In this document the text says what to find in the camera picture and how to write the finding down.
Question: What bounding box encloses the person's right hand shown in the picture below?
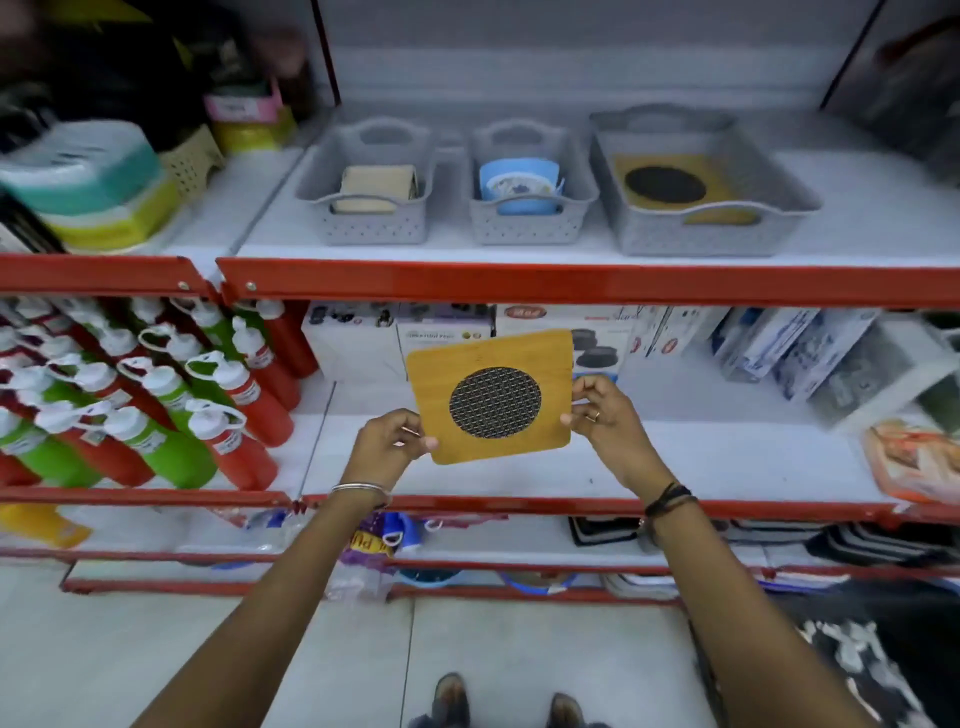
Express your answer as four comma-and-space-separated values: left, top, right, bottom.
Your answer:
560, 374, 676, 502

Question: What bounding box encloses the person's left hand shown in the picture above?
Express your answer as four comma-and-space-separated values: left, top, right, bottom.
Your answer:
340, 408, 440, 494

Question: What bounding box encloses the wooden trivet with black mesh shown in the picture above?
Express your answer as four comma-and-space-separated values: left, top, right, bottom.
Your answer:
611, 153, 759, 226
405, 328, 576, 466

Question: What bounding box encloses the person's right forearm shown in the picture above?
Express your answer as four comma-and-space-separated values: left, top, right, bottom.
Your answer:
643, 495, 880, 728

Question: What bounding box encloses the person's left forearm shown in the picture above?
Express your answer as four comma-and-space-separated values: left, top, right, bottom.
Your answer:
131, 487, 393, 728

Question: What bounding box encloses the silver bangle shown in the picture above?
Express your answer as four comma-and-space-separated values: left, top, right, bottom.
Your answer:
330, 482, 393, 508

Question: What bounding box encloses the white cookware box red label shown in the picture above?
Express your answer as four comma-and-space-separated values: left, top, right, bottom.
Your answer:
495, 303, 640, 382

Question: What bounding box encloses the purple yellow packet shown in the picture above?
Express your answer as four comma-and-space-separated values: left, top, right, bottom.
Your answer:
341, 513, 399, 560

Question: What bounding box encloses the black thread wristband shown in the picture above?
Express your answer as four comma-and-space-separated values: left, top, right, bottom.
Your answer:
643, 482, 700, 526

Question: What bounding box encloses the white box with grey top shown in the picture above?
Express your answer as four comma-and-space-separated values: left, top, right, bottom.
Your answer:
395, 303, 498, 376

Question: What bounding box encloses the white box with black print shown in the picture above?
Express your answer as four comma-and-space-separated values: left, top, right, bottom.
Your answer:
301, 301, 408, 385

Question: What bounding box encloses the blue plastic bowl rim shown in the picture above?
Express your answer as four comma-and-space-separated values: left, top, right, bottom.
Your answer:
395, 567, 464, 588

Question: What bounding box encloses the white carton with red mark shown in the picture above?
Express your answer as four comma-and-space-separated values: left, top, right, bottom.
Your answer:
628, 305, 730, 359

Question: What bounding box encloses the red and white shelf rack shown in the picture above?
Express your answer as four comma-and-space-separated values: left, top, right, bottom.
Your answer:
0, 0, 960, 607

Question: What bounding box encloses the clear plastic packet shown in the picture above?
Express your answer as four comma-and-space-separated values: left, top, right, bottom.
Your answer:
213, 506, 316, 552

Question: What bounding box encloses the white blue printed carton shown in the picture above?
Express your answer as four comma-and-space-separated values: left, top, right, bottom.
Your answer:
772, 307, 880, 402
711, 306, 820, 384

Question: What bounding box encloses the small grey plastic basket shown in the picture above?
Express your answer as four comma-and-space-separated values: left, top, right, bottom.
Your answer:
294, 116, 440, 247
468, 118, 600, 247

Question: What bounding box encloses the large grey plastic basket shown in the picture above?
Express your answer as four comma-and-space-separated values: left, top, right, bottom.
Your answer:
588, 105, 824, 258

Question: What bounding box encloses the blue plastic bowl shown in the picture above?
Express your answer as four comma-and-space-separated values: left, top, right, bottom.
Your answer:
478, 156, 567, 217

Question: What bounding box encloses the person's left shoe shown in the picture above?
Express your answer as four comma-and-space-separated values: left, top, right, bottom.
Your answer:
429, 672, 471, 728

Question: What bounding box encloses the person's shoe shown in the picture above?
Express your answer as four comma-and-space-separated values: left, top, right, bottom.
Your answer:
429, 672, 471, 728
546, 693, 588, 728

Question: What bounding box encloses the beige square trivet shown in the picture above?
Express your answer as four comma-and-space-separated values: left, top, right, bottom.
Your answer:
332, 164, 419, 216

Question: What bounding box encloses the group of red green bottles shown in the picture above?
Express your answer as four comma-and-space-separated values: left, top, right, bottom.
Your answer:
0, 294, 320, 492

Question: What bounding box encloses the person's right shoe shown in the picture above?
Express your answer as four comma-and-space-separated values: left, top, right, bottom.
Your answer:
546, 693, 588, 728

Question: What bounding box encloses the clear plastic box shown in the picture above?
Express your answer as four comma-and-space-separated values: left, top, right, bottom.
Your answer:
807, 313, 960, 435

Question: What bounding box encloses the stack of black white mats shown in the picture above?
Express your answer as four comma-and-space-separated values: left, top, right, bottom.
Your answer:
806, 521, 960, 567

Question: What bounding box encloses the orange food print packet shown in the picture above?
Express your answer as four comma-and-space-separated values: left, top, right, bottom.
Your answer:
861, 418, 960, 506

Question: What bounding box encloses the yellow plastic container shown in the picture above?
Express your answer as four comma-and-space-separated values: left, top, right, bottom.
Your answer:
210, 108, 299, 156

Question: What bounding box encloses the beige perforated basket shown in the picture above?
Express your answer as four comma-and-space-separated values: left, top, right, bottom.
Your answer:
159, 126, 226, 202

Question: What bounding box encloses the pink plastic box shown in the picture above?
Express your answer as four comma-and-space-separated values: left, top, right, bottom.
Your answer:
202, 81, 284, 125

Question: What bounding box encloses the yellow bottle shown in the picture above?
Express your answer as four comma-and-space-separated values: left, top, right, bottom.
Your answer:
0, 502, 93, 550

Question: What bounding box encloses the black white patterned garment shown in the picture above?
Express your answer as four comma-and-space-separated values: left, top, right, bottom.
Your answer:
690, 577, 960, 728

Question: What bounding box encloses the stack of pastel plastic containers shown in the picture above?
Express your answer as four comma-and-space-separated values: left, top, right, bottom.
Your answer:
0, 120, 183, 254

